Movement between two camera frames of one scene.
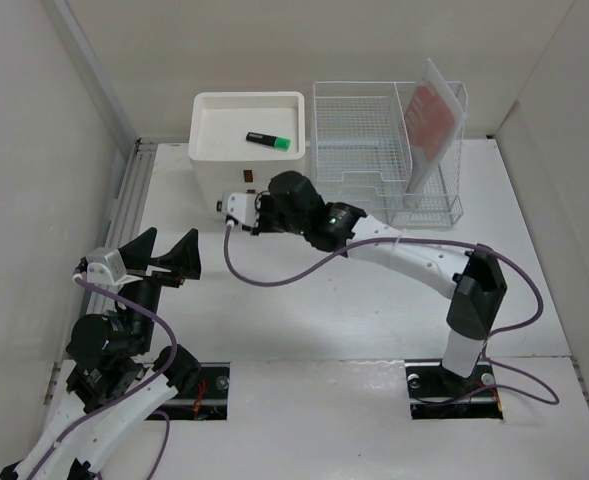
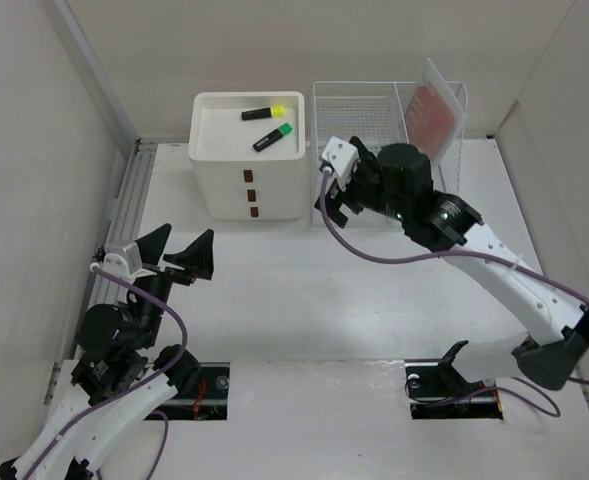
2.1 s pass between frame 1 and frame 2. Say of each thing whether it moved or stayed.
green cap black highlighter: moved
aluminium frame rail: stayed
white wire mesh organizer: stayed
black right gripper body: moved
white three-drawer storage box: stayed
